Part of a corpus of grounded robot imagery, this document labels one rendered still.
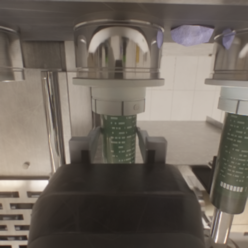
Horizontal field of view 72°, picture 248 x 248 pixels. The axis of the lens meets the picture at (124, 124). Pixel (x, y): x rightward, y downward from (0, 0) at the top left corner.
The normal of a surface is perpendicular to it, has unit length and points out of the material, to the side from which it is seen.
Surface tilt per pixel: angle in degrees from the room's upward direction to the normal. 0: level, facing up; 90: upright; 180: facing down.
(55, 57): 90
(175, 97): 90
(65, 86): 90
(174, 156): 180
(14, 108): 90
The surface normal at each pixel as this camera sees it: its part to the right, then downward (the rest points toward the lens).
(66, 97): 0.03, 0.28
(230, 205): -0.43, 0.25
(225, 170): -0.81, 0.15
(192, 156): 0.01, -0.96
